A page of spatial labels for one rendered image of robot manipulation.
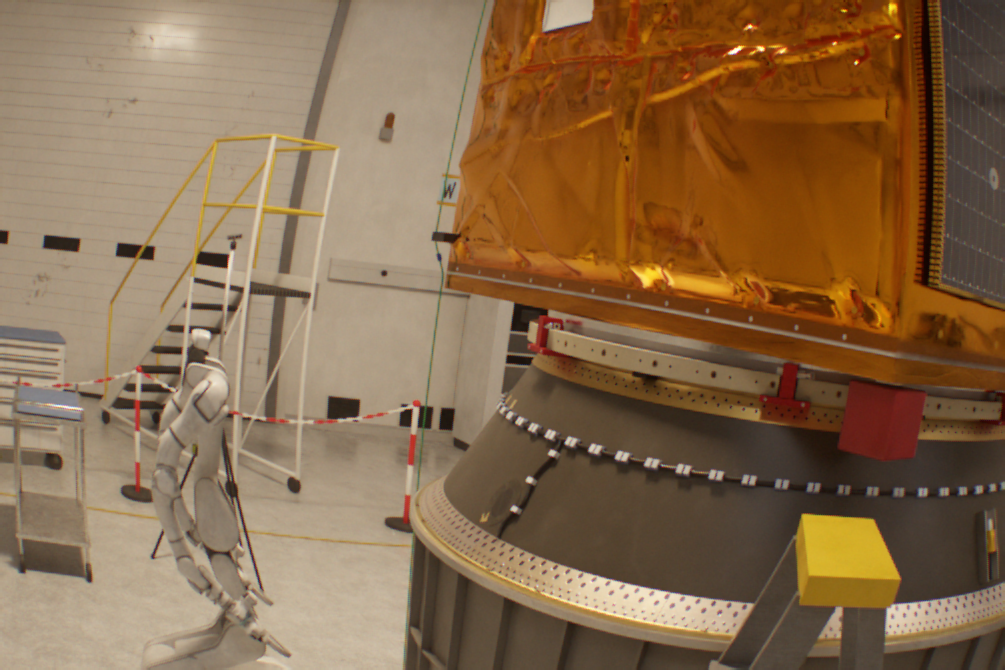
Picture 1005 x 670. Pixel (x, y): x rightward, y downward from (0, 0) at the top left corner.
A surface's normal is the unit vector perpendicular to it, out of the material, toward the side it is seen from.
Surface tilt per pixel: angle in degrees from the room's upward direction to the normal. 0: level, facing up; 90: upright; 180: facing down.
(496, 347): 90
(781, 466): 62
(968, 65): 90
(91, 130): 90
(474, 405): 90
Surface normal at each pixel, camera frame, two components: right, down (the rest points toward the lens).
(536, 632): -0.69, -0.07
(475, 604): -0.83, -0.09
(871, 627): -0.24, -0.04
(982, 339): 0.48, 0.15
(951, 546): 0.26, -0.39
